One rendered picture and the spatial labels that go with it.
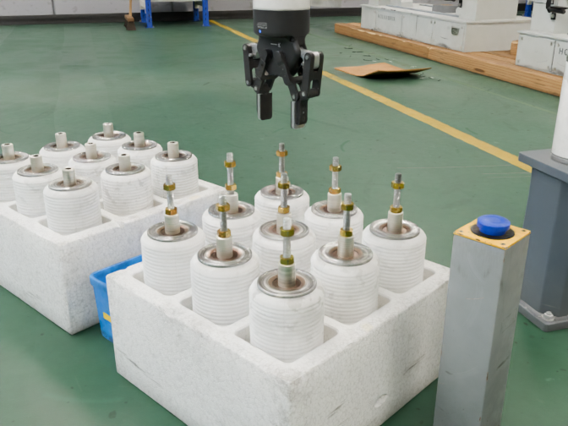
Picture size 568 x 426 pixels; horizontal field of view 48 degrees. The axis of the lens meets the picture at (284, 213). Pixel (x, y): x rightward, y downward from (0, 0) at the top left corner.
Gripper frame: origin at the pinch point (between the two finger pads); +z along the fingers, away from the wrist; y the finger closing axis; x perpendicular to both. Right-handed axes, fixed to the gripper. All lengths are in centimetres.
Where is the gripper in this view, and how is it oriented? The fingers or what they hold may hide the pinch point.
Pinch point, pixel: (281, 114)
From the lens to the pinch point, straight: 90.1
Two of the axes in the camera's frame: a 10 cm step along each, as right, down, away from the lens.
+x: 7.4, -2.5, 6.3
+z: 0.0, 9.3, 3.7
